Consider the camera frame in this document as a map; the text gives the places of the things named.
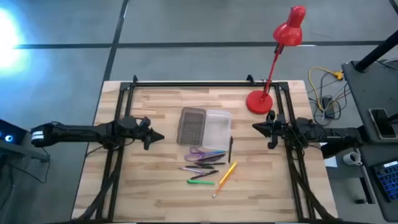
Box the white mug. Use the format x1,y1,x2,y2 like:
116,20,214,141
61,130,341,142
343,151,363,166

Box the black smartphone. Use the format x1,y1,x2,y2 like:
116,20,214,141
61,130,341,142
369,108,398,140

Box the black aluminium table frame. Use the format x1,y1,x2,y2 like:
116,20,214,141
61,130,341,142
73,74,340,223

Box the grey cable bundle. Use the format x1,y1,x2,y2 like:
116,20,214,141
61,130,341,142
307,70,351,127

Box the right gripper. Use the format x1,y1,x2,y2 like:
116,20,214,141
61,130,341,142
252,110,287,149

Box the purple scissors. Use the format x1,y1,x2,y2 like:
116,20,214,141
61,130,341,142
183,146,218,162

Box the pale purple pen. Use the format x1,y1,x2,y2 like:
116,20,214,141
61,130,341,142
178,167,206,174

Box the grey side desk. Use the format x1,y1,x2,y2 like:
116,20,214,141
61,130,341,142
341,60,398,222

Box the clear plastic supply box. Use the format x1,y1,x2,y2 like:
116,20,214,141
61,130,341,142
176,107,233,152

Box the black stand beam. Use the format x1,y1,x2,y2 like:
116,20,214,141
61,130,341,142
320,143,364,159

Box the white paper sheet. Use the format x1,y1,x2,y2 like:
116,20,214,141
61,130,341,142
323,155,338,169

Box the yellow cable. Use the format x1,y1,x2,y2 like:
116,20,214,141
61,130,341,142
308,67,345,111

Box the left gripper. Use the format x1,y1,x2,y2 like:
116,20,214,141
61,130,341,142
136,126,165,151

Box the red desk lamp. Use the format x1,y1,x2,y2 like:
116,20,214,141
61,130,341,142
245,5,307,115

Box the orange pencil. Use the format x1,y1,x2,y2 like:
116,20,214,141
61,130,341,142
212,180,226,199

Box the backlit keyboard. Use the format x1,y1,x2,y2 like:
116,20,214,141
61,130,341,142
371,160,398,203

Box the black device with blue light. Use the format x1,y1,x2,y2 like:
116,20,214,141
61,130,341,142
0,119,27,147

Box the black power adapter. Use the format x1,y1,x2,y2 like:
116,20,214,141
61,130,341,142
322,96,336,119

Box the black round pole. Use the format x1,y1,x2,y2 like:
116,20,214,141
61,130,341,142
354,29,398,72

